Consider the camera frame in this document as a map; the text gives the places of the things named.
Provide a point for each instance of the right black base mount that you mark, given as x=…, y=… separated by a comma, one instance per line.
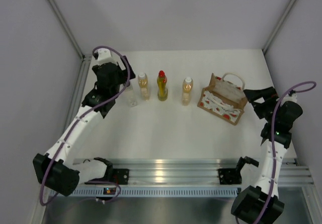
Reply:
x=229, y=176

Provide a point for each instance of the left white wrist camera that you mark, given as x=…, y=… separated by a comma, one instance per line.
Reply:
x=103, y=55

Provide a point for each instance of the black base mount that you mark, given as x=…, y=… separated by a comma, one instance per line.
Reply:
x=120, y=176
x=229, y=176

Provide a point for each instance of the right aluminium frame post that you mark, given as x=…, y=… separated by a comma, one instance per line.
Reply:
x=279, y=24

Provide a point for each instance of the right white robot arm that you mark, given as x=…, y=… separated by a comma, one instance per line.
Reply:
x=258, y=201

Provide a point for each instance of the left aluminium side rail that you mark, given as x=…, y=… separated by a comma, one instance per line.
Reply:
x=77, y=91

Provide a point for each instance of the aluminium frame post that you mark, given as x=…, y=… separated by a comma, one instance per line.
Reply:
x=64, y=25
x=279, y=24

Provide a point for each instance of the grey slotted cable duct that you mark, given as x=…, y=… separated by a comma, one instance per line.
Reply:
x=126, y=191

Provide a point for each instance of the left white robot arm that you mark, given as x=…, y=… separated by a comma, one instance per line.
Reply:
x=56, y=168

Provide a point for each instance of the white cap amber bottle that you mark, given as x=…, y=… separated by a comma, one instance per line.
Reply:
x=144, y=87
x=186, y=91

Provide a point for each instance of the aluminium front rail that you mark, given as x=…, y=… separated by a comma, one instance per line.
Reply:
x=203, y=172

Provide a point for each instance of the left aluminium frame post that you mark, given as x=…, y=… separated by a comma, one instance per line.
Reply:
x=64, y=25

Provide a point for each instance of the red cap yellow bottle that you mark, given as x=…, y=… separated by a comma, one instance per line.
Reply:
x=162, y=86

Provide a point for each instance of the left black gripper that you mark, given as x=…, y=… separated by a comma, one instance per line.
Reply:
x=122, y=73

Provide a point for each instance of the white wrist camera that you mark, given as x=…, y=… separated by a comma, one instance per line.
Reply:
x=103, y=55
x=291, y=97

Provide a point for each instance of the grey cap clear bottle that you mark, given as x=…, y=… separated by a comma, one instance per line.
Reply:
x=130, y=95

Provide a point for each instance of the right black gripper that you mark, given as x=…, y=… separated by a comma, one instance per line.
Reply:
x=254, y=95

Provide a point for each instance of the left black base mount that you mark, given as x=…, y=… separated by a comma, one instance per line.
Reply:
x=120, y=176

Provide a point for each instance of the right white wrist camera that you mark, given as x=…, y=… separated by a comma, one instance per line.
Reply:
x=291, y=97

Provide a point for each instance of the burlap watermelon canvas bag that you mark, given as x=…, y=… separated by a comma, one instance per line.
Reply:
x=223, y=98

